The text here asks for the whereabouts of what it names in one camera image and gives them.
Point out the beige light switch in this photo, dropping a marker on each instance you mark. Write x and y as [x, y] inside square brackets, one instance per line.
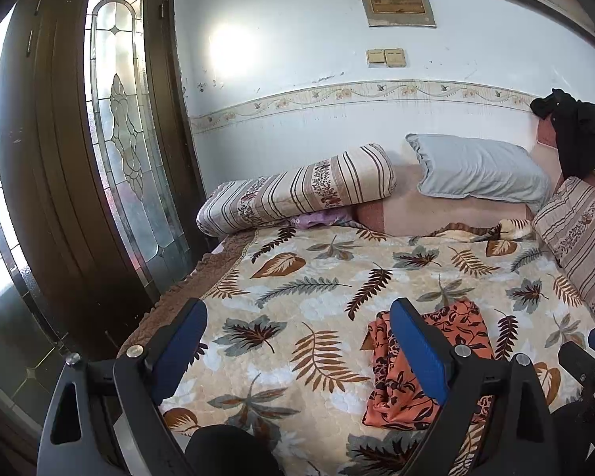
[395, 57]
[375, 56]

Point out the stained glass sidelight window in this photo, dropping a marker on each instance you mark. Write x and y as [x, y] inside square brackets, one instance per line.
[124, 134]

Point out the striped flat pillow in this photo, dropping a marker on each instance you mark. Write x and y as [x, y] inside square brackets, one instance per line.
[580, 238]

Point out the person's left leg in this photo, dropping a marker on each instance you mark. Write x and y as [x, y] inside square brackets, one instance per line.
[228, 451]

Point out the person's right leg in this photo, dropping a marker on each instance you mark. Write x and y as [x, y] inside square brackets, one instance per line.
[570, 441]

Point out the purple cloth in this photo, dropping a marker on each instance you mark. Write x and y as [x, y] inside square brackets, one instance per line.
[317, 218]

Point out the black cloth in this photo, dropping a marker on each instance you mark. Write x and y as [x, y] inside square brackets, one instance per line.
[575, 134]

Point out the striped bolster pillow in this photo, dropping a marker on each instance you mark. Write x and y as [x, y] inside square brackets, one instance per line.
[297, 188]

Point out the brown wooden door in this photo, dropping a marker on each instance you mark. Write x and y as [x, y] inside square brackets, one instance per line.
[44, 158]

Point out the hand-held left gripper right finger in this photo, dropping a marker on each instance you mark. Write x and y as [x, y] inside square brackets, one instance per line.
[419, 352]

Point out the grey pillow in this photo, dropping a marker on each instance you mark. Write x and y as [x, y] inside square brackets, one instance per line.
[476, 168]

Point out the framed wall plaque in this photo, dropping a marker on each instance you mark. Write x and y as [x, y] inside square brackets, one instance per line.
[396, 2]

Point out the person's leg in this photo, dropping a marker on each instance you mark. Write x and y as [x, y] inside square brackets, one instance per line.
[570, 441]
[228, 451]

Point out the leaf print blanket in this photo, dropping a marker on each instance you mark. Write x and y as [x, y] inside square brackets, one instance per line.
[302, 307]

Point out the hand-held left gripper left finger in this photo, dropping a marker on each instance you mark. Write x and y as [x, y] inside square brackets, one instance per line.
[178, 342]

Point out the orange floral dress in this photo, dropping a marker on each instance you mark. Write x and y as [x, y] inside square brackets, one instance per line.
[411, 386]

